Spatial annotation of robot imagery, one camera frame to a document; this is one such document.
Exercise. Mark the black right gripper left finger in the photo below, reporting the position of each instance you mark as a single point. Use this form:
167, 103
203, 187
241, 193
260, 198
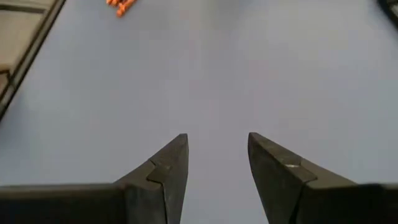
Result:
140, 199

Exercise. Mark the grey table mat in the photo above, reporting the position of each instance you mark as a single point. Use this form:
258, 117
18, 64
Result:
202, 77

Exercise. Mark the orange crayon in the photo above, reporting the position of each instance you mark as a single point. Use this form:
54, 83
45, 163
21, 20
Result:
112, 2
122, 8

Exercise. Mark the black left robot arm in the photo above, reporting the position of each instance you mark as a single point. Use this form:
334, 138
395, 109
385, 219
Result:
390, 9

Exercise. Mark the black aluminium table frame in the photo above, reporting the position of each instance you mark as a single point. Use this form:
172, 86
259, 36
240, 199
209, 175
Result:
35, 46

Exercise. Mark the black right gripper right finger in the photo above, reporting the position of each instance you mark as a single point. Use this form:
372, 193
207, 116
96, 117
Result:
295, 199

